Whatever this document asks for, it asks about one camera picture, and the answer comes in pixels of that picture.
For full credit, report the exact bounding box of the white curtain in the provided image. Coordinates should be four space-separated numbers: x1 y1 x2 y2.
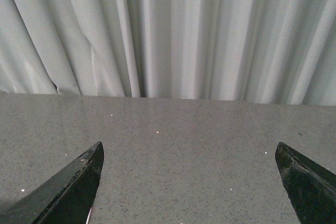
1 0 335 105

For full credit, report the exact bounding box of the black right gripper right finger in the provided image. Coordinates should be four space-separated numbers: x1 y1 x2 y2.
275 142 335 223

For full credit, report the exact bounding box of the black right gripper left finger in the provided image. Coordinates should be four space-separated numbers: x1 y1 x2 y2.
1 142 103 223

